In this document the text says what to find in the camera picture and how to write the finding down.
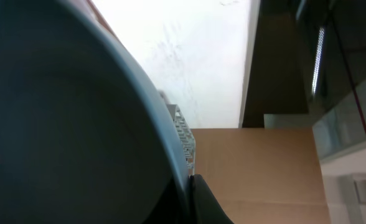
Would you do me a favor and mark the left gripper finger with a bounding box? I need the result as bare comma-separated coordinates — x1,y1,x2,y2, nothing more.
190,174,233,224

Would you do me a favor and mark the dark blue plate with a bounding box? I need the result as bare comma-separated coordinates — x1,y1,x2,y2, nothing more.
0,1,192,223

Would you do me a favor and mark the brown cardboard box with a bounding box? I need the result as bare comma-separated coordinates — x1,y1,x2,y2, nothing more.
193,128,330,224

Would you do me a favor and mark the dark glass cabinet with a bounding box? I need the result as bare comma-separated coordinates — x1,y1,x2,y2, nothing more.
240,0,366,159

